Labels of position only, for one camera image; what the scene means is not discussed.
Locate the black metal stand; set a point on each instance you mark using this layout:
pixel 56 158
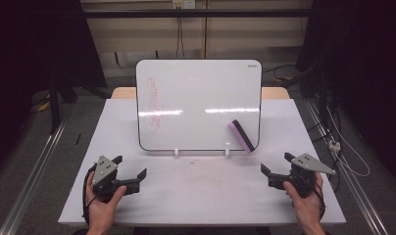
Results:
pixel 55 98
pixel 312 73

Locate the purple and black whiteboard eraser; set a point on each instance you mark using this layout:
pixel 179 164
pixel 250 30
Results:
pixel 241 135

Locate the dark curtain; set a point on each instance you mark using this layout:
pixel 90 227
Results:
pixel 29 65
pixel 366 65

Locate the wooden table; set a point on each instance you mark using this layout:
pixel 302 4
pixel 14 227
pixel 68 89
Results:
pixel 276 93

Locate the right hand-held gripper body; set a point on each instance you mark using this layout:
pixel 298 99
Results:
pixel 304 173

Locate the small black floor object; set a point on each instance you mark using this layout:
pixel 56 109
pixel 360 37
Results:
pixel 78 138

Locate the black horizontal metal bar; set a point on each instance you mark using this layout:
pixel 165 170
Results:
pixel 199 13

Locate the aluminium floor rail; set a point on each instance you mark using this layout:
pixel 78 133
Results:
pixel 32 176
pixel 346 169

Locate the white whiteboard with black rim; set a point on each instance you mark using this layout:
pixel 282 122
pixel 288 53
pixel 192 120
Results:
pixel 199 98

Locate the person's left hand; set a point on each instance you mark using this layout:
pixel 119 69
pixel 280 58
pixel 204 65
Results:
pixel 103 209

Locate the white wall socket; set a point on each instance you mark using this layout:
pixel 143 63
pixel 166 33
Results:
pixel 183 3

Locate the white whiteboard stand clip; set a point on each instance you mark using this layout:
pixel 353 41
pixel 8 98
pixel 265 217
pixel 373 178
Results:
pixel 227 152
pixel 176 152

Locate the person's right hand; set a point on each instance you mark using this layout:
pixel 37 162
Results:
pixel 305 209

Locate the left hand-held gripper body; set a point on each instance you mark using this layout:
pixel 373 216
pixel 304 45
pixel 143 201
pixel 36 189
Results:
pixel 104 169

